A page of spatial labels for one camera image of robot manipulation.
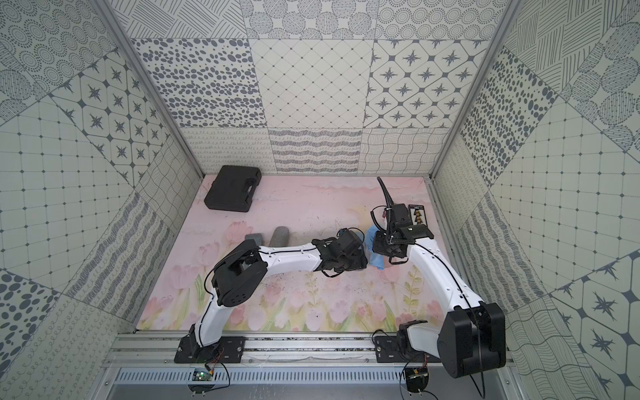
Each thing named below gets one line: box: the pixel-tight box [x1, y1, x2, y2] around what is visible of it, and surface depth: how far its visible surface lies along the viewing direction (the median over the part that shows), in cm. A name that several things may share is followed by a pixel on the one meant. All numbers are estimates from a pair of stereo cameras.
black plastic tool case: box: [204, 165, 262, 213], surface depth 113 cm
